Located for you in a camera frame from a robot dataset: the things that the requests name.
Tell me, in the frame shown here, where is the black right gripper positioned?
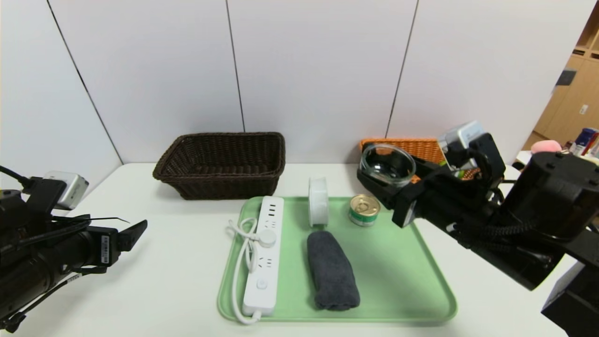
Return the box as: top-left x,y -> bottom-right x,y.
356,151 -> 462,229

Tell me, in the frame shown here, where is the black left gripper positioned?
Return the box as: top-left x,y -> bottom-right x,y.
35,219 -> 148,286

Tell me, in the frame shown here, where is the tin can with gold lid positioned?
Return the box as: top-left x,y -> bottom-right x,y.
349,195 -> 381,227

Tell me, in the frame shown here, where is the dark grey towel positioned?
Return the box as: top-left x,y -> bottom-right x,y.
307,230 -> 361,312

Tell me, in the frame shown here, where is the orange wicker basket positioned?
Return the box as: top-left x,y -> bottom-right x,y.
359,138 -> 482,184

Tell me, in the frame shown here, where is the dark brown wicker basket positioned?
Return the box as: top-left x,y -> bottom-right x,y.
152,132 -> 286,200

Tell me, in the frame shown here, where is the white tape roll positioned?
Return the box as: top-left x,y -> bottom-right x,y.
308,177 -> 330,228

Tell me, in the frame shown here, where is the light green plastic tray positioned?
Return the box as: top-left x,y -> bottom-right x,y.
217,196 -> 459,324

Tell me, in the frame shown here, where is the pink plush toy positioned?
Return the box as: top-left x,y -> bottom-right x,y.
530,139 -> 562,154

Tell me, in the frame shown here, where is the light wooden cabinet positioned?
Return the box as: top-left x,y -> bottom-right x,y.
522,9 -> 599,150

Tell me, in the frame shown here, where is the blue package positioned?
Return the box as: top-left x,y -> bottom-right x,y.
573,127 -> 599,157

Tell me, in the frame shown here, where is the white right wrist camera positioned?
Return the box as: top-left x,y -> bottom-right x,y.
438,120 -> 487,162

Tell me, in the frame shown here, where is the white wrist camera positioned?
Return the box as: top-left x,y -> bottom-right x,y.
438,120 -> 487,162
43,171 -> 89,210

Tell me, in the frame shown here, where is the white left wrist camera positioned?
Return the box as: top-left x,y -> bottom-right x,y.
43,171 -> 89,210

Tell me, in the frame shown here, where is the black left camera cable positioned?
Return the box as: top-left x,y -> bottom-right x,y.
0,165 -> 33,188

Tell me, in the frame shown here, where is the white power cable with plug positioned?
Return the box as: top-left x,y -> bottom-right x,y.
226,218 -> 278,325

